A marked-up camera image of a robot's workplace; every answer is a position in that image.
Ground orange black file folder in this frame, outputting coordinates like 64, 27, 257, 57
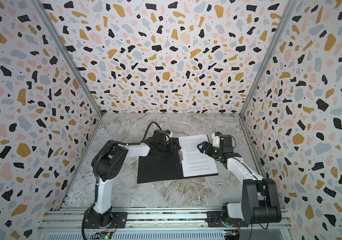
136, 136, 220, 184

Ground text page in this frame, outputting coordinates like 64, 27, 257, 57
178, 135, 218, 178

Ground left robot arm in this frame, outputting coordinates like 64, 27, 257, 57
85, 130, 182, 227

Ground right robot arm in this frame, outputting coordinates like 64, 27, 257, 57
197, 132, 282, 227

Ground metal folder clip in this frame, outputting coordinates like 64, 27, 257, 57
178, 151, 183, 163

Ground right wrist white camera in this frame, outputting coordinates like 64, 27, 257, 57
212, 132, 222, 147

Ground wrist white camera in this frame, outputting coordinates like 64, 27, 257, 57
212, 132, 222, 147
165, 130, 173, 137

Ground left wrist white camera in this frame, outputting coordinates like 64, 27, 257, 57
165, 130, 173, 137

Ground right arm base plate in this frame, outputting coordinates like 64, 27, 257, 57
205, 211, 249, 228

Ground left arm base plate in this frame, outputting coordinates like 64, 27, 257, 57
84, 212, 128, 230

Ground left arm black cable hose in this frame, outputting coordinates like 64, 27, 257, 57
81, 121, 162, 240

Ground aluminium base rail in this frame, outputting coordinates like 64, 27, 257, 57
36, 207, 296, 240

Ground aluminium corner post right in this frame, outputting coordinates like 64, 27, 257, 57
240, 0, 298, 118

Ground aluminium corner post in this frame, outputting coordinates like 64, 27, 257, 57
240, 0, 298, 118
30, 1, 102, 118

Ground aluminium corner post left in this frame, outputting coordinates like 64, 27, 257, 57
30, 1, 102, 118

